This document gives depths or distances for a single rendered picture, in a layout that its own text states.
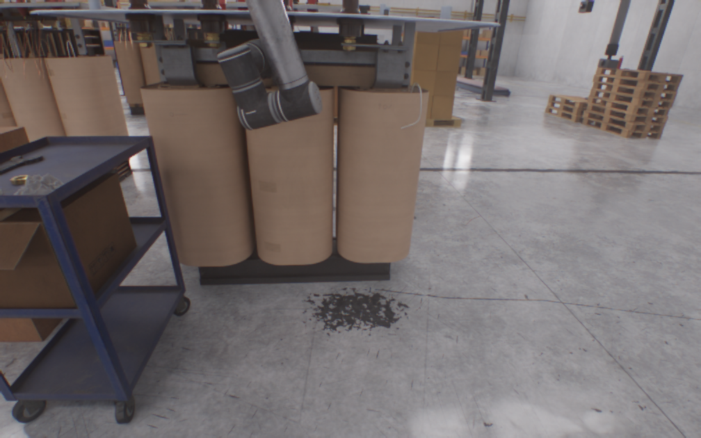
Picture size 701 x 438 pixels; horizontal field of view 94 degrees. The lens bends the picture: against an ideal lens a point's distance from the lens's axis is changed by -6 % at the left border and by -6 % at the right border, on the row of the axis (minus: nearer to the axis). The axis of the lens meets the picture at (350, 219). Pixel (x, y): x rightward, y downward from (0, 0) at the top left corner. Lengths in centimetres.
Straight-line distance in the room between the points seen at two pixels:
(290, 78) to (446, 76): 548
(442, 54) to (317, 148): 501
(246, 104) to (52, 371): 126
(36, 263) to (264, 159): 90
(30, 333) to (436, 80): 597
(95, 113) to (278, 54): 284
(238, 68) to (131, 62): 651
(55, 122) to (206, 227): 251
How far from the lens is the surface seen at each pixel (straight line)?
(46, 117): 406
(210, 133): 166
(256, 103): 123
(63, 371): 177
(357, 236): 180
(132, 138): 167
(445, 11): 155
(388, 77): 162
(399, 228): 181
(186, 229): 187
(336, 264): 203
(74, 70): 378
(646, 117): 835
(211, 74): 174
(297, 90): 117
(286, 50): 116
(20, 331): 219
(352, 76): 169
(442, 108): 657
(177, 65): 168
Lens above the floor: 125
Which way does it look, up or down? 27 degrees down
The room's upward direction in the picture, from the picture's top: 2 degrees clockwise
